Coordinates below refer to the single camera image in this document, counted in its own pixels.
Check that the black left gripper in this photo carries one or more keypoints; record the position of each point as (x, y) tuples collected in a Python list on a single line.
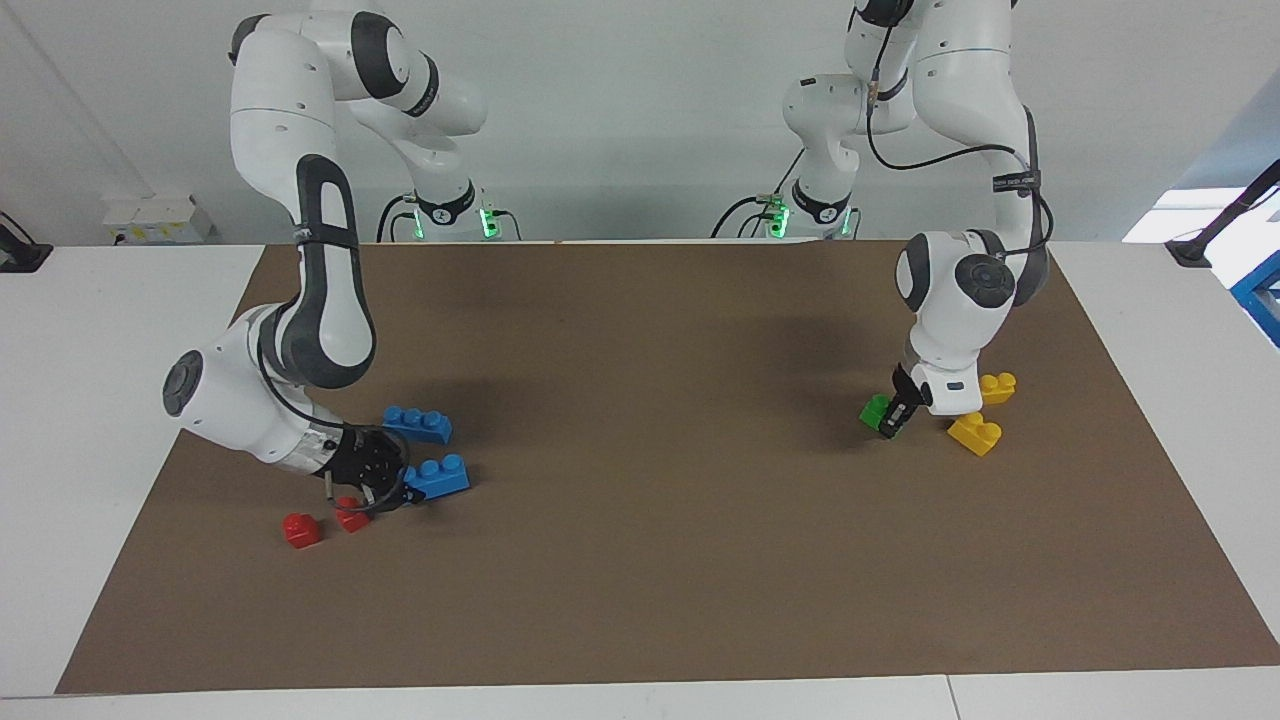
[(910, 395)]

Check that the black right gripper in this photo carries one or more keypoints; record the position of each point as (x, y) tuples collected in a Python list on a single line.
[(365, 465)]

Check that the green two-stud toy block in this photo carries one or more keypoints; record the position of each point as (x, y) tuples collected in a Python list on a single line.
[(874, 412)]

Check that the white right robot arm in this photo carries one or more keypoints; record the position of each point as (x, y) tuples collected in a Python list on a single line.
[(270, 110)]

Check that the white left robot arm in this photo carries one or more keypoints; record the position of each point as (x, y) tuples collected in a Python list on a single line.
[(960, 80)]

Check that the red toy block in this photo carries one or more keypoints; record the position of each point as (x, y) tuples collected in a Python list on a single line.
[(352, 520), (301, 531)]

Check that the blue three-stud toy block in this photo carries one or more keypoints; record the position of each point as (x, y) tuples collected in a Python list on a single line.
[(425, 425)]

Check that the yellow two-stud toy block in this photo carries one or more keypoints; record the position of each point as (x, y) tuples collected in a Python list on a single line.
[(1000, 388), (975, 433)]

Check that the brown table mat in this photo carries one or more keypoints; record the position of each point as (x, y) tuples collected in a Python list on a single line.
[(640, 580)]

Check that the white power strip box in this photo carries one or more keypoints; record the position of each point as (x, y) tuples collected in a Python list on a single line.
[(155, 218)]

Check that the black stand with clamp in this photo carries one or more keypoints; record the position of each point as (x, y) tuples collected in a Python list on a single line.
[(1225, 215)]

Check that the black table clamp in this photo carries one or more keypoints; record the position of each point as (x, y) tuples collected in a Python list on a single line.
[(20, 252)]

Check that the blue frame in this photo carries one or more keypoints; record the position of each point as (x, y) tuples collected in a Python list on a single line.
[(1260, 295)]

